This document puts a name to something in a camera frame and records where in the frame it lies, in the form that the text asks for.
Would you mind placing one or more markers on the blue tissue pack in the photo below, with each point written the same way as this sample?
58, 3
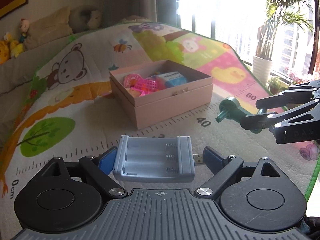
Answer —
172, 79

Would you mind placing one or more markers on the pink cardboard box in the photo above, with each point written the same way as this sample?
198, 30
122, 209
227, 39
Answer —
147, 110

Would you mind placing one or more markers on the grey bear neck pillow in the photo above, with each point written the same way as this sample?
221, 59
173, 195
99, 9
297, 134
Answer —
84, 18

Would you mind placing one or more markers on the teal plastic toy handle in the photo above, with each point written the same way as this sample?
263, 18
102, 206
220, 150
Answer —
231, 109

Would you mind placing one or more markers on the pink plastic strainer scoop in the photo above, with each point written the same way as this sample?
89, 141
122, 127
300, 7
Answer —
145, 86

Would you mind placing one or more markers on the white ribbed plant pot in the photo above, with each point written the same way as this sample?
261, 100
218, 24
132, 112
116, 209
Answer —
261, 69

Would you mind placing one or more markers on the cartoon boy doll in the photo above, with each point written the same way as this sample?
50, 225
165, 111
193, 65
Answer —
24, 27

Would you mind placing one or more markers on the pink round toy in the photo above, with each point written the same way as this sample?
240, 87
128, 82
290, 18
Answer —
130, 82

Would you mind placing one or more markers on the potted palm plant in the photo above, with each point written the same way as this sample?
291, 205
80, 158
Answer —
280, 12

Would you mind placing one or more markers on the colourful cartoon play mat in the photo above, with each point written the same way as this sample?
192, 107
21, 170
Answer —
70, 110

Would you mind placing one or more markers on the grey battery charger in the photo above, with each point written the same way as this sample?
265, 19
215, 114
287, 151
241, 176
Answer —
154, 160

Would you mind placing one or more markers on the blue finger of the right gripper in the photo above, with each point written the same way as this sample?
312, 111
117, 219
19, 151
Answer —
295, 94
265, 121

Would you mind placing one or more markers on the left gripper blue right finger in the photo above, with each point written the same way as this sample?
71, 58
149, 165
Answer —
225, 171

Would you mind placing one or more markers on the small yellow plush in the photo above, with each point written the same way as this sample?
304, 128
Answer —
15, 47

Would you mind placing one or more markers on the small flower pot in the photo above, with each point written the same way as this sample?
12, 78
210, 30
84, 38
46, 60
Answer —
275, 85

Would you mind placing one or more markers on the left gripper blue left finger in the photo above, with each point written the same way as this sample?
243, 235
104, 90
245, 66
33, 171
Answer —
96, 173

